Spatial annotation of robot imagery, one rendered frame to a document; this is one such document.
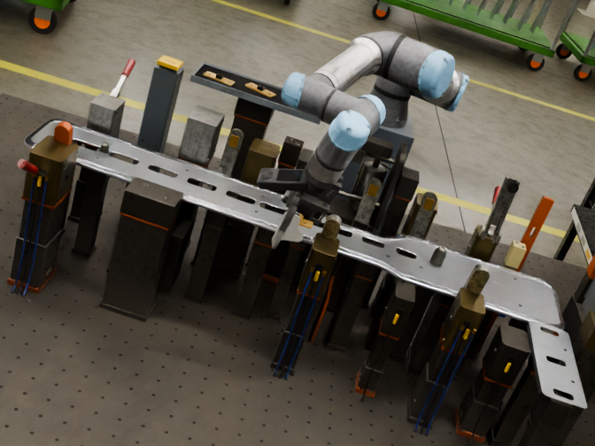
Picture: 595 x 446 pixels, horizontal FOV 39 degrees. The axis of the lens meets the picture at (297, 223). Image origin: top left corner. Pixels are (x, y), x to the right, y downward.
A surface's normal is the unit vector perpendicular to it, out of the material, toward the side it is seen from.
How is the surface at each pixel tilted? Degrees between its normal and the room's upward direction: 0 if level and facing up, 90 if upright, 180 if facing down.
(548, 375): 0
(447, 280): 0
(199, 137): 90
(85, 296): 0
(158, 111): 90
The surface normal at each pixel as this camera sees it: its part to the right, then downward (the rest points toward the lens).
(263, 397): 0.29, -0.84
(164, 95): -0.14, 0.43
